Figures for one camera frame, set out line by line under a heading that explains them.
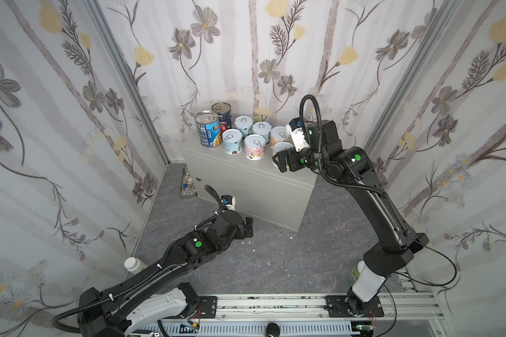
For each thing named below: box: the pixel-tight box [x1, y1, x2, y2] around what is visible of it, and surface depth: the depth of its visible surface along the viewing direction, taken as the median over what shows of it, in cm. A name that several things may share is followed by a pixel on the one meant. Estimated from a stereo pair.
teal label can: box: [222, 128, 244, 156], surface depth 76 cm
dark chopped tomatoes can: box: [211, 101, 232, 134], surface depth 80 cm
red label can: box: [243, 134, 266, 161], surface depth 74 cm
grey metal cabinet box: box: [180, 131, 317, 232], surface depth 76 cm
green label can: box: [234, 115, 254, 138], surface depth 81 cm
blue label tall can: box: [194, 110, 222, 148], surface depth 75 cm
